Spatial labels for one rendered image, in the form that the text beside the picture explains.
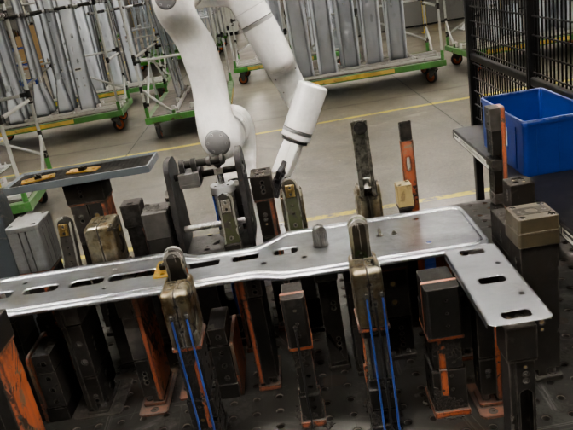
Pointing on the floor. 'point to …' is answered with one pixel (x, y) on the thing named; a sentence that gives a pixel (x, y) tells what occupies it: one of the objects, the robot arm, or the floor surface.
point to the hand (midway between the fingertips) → (277, 190)
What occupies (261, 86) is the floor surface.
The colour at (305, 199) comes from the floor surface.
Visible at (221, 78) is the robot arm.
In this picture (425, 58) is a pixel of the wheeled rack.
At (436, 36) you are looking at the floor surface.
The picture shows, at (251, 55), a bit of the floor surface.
